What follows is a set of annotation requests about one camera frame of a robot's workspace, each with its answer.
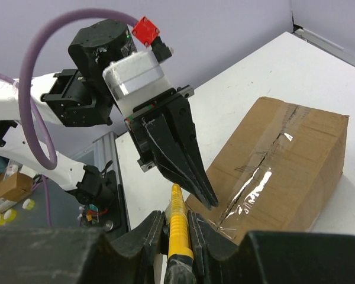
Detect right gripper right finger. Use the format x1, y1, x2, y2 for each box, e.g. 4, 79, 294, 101
188, 212, 355, 283

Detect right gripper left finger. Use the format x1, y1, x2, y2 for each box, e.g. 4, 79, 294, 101
0, 211, 165, 283

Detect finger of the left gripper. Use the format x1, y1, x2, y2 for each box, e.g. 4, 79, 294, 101
166, 95, 218, 207
140, 115, 215, 211

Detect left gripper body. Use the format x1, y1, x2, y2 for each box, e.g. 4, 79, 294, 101
125, 85, 195, 172

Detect brown cardboard express box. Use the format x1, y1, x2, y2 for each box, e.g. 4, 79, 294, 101
186, 97, 348, 243

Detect yellow utility knife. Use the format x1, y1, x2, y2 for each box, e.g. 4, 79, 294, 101
164, 183, 196, 283

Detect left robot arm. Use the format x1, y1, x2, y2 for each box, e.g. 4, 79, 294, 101
0, 18, 218, 211

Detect small cardboard box background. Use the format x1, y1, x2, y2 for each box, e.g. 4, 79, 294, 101
0, 173, 33, 213

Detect tape roll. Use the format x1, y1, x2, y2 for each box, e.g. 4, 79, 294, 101
22, 198, 35, 211

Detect aluminium frame rail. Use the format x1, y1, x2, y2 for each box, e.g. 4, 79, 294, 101
93, 131, 120, 180

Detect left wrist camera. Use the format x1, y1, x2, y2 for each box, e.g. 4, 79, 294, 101
102, 50, 172, 117

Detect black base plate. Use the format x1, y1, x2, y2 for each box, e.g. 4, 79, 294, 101
79, 174, 131, 234

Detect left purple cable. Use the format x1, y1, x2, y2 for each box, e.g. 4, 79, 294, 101
0, 8, 140, 228

